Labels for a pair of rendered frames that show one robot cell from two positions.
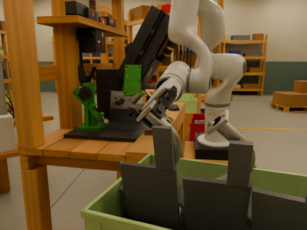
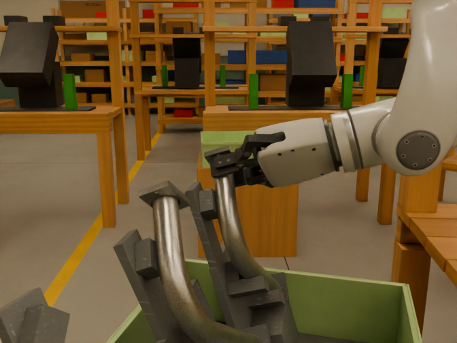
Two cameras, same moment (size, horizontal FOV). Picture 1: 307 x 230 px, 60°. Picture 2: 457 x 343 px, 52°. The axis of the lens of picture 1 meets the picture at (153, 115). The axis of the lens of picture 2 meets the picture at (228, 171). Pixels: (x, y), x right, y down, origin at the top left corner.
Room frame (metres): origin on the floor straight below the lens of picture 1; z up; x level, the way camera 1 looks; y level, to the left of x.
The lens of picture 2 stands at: (0.56, -0.66, 1.34)
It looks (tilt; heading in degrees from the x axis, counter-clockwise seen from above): 14 degrees down; 83
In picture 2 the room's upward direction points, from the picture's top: straight up
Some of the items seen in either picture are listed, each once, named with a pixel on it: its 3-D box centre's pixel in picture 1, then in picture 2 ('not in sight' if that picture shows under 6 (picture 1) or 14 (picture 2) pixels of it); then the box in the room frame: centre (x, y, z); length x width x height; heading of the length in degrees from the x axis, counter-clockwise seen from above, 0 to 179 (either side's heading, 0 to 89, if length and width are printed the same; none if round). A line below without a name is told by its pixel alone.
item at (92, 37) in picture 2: not in sight; (128, 62); (-0.35, 9.91, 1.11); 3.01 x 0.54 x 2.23; 175
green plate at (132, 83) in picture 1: (133, 79); not in sight; (1.83, 0.13, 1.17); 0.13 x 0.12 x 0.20; 168
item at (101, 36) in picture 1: (92, 41); not in sight; (1.85, 0.41, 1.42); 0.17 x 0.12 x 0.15; 168
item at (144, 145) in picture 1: (166, 127); not in sight; (1.86, -0.09, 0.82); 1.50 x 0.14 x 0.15; 168
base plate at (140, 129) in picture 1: (129, 117); not in sight; (1.91, 0.18, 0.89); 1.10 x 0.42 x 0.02; 168
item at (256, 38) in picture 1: (220, 65); not in sight; (10.23, -2.53, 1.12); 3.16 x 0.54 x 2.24; 85
